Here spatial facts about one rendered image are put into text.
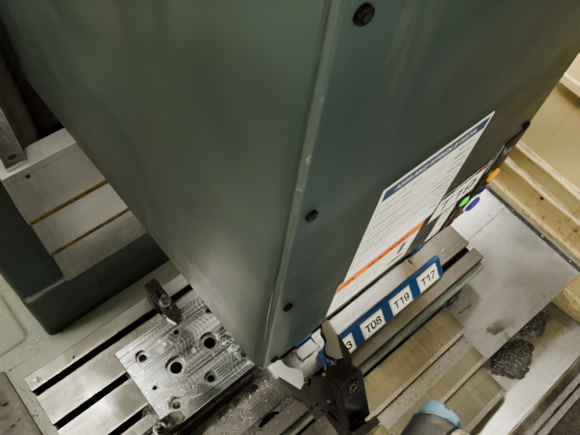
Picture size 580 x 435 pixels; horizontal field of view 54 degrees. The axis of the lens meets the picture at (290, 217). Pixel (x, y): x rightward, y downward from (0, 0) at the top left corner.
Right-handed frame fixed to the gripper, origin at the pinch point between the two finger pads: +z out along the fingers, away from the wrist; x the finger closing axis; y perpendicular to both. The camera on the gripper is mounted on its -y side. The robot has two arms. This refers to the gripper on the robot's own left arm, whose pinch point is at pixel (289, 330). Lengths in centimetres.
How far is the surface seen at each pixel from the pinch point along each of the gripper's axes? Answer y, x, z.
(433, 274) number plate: 52, 58, -1
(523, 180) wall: 47, 101, 5
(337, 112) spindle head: -67, -9, -3
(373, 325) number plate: 52, 34, -2
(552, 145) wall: 29, 101, 6
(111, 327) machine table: 57, -22, 37
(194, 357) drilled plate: 47, -10, 16
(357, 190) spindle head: -54, -4, -3
